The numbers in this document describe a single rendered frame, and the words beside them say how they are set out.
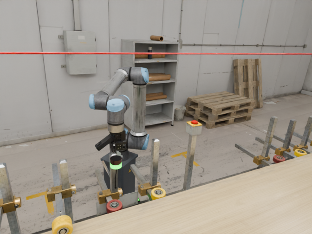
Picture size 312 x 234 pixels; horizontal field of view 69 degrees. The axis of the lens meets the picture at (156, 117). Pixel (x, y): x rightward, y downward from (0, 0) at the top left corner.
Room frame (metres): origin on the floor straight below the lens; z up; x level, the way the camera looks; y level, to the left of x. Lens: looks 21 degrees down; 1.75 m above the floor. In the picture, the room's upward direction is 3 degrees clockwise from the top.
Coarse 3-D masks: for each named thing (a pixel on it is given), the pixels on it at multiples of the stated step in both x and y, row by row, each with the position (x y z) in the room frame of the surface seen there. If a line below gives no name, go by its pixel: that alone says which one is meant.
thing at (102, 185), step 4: (96, 172) 1.24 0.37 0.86; (100, 172) 1.24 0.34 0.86; (96, 176) 1.23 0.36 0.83; (100, 176) 1.20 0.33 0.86; (100, 180) 1.16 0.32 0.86; (100, 184) 1.12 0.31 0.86; (104, 184) 1.12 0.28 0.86; (104, 188) 1.08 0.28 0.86; (108, 196) 1.02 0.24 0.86; (108, 200) 0.99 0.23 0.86
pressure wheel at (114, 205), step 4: (112, 200) 0.94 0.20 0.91; (116, 200) 0.94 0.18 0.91; (108, 204) 0.91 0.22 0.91; (112, 204) 0.91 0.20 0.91; (116, 204) 0.91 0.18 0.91; (120, 204) 0.91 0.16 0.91; (108, 208) 0.88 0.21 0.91; (112, 208) 0.88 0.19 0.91; (116, 208) 0.88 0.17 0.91; (120, 208) 0.89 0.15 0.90; (108, 212) 0.88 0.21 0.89
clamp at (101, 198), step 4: (120, 188) 1.08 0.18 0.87; (104, 192) 1.04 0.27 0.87; (108, 192) 1.04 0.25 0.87; (116, 192) 1.05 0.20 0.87; (120, 192) 1.06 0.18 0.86; (100, 196) 1.00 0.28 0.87; (104, 196) 1.01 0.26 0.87; (112, 196) 1.03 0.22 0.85; (116, 196) 1.04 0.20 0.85; (120, 196) 1.05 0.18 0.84; (100, 200) 1.00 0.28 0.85; (104, 200) 1.01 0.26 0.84
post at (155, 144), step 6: (156, 138) 1.18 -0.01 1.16; (156, 144) 1.16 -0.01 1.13; (156, 150) 1.16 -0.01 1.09; (156, 156) 1.16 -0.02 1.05; (150, 162) 1.18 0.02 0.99; (156, 162) 1.16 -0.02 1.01; (150, 168) 1.18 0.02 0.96; (156, 168) 1.16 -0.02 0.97; (150, 174) 1.17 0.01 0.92; (156, 174) 1.16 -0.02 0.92; (150, 180) 1.17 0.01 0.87; (156, 180) 1.17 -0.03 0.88
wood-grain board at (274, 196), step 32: (288, 160) 1.46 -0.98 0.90; (192, 192) 1.05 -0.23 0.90; (224, 192) 1.06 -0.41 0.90; (256, 192) 1.08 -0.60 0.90; (288, 192) 1.09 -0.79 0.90; (96, 224) 0.79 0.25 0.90; (128, 224) 0.80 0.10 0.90; (160, 224) 0.81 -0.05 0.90; (192, 224) 0.82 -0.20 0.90; (224, 224) 0.83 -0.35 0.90; (256, 224) 0.84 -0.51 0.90; (288, 224) 0.85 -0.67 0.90
